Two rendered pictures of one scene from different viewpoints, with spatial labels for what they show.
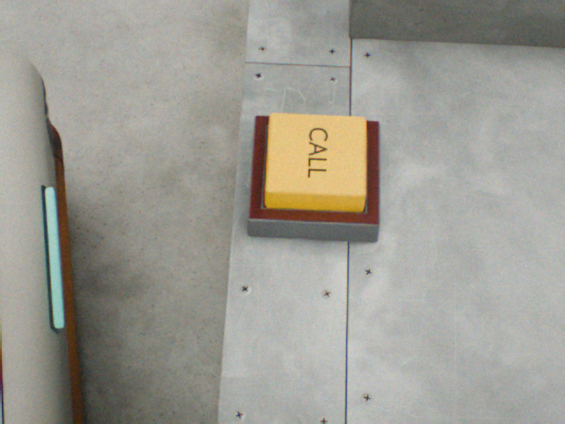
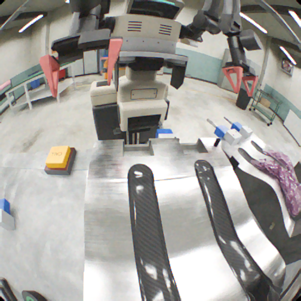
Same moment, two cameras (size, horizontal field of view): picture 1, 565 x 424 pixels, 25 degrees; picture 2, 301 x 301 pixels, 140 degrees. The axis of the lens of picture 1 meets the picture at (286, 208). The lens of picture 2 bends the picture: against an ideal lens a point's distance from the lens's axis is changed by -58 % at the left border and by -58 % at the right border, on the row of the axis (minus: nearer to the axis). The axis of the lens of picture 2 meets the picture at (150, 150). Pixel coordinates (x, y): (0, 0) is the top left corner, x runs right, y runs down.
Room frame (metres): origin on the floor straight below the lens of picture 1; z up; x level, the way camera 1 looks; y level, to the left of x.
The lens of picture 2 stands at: (0.65, -0.23, 1.05)
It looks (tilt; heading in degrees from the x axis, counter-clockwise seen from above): 45 degrees down; 77
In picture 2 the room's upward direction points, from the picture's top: 7 degrees clockwise
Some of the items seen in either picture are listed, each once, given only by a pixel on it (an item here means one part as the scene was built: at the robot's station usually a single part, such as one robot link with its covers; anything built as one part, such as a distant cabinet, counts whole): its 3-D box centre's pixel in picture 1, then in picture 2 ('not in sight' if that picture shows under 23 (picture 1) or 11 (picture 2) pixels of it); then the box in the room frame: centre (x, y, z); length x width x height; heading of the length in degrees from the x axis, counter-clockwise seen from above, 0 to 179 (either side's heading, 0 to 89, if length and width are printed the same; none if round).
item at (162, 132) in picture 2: not in sight; (163, 134); (0.75, 0.05, 0.83); 0.13 x 0.05 x 0.05; 89
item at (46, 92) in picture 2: not in sight; (36, 86); (-2.12, 3.05, 0.51); 2.40 x 1.13 x 1.02; 176
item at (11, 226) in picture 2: not in sight; (3, 204); (0.28, -0.19, 0.83); 0.13 x 0.05 x 0.05; 111
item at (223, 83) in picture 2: not in sight; (232, 71); (4.95, 4.39, 0.98); 1.00 x 0.47 x 1.95; 172
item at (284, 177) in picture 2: not in sight; (288, 175); (1.06, -0.20, 0.90); 0.26 x 0.18 x 0.08; 107
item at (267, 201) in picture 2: not in sight; (280, 184); (1.07, -0.21, 0.86); 0.50 x 0.26 x 0.11; 107
